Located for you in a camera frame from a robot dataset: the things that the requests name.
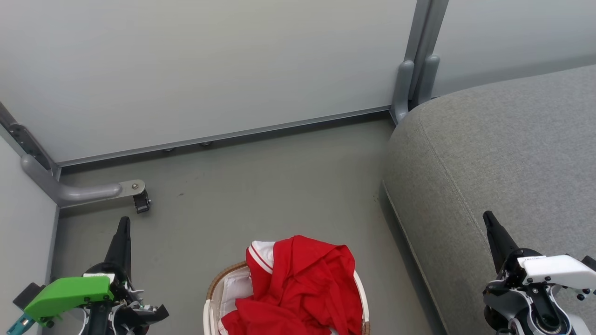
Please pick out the black caster wheel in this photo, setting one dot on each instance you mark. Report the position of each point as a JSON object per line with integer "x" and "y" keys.
{"x": 141, "y": 202}

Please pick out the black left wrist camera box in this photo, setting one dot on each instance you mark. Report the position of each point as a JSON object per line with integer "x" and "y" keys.
{"x": 29, "y": 294}

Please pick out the grey fabric sofa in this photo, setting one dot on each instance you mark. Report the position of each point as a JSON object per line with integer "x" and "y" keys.
{"x": 503, "y": 153}

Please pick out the grey partition foot leg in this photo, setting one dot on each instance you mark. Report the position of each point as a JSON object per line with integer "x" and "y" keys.
{"x": 79, "y": 190}

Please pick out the white basket liner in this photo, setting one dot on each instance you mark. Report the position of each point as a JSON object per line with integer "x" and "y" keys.
{"x": 233, "y": 291}

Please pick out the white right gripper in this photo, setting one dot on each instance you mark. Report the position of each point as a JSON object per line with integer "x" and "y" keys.
{"x": 554, "y": 270}

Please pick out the grey partition base rail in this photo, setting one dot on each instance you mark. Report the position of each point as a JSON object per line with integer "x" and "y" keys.
{"x": 223, "y": 136}

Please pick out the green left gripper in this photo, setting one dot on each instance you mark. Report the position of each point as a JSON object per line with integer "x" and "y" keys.
{"x": 65, "y": 293}

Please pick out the woven laundry basket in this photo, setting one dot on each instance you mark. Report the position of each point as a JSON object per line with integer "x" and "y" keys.
{"x": 219, "y": 284}

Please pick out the red shirt with white collar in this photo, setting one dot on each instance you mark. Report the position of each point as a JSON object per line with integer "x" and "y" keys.
{"x": 302, "y": 274}

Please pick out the grey partition corner post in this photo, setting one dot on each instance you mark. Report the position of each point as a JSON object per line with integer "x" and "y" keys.
{"x": 414, "y": 70}

